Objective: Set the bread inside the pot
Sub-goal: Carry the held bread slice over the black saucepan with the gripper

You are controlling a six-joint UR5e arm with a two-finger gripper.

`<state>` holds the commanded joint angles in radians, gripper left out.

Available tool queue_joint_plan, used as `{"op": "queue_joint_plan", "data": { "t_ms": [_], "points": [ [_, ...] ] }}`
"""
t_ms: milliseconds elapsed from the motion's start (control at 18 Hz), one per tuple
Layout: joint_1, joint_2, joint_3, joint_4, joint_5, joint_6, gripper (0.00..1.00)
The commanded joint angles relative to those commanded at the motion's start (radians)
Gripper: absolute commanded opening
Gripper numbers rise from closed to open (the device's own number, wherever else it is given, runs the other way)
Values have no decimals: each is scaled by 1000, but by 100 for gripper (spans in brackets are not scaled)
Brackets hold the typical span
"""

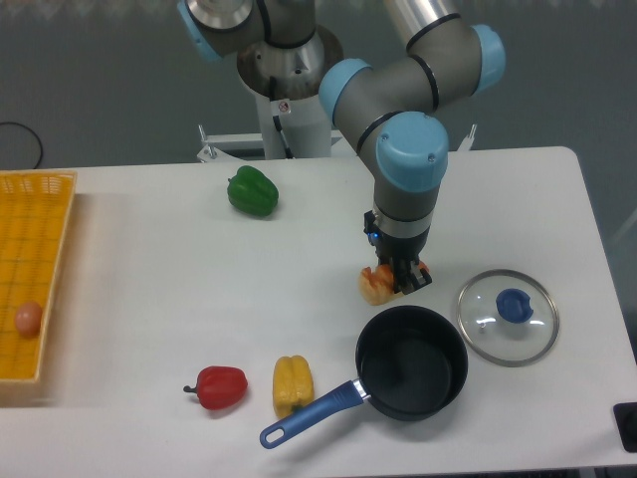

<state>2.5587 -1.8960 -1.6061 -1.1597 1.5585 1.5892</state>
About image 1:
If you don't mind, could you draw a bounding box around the red bell pepper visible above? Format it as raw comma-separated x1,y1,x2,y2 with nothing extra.
183,365,248,411

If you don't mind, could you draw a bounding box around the black cable on floor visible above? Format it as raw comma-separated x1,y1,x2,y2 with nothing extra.
0,121,44,171

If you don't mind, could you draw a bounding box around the black pot blue handle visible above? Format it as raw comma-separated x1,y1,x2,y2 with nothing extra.
260,305,469,449

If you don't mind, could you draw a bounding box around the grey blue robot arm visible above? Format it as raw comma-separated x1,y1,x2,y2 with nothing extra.
177,1,506,294

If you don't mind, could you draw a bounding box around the yellow plastic basket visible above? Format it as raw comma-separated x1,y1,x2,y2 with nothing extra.
1,170,78,386

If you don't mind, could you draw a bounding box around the brown egg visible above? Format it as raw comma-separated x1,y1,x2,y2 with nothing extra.
14,301,43,337

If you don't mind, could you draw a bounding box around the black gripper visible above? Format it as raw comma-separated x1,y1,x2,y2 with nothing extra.
363,210,432,294

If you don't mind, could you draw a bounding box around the orange croissant bread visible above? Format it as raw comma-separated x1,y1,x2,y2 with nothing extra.
357,264,404,306

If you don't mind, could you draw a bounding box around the yellow bell pepper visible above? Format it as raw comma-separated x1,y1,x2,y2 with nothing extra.
273,356,315,418

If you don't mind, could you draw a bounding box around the green bell pepper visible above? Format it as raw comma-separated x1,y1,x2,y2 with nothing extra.
227,165,279,217

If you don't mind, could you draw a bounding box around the black device at table edge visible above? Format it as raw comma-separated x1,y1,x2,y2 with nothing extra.
613,402,637,453

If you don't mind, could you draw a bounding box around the glass lid blue knob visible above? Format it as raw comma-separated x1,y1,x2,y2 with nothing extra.
456,269,560,367

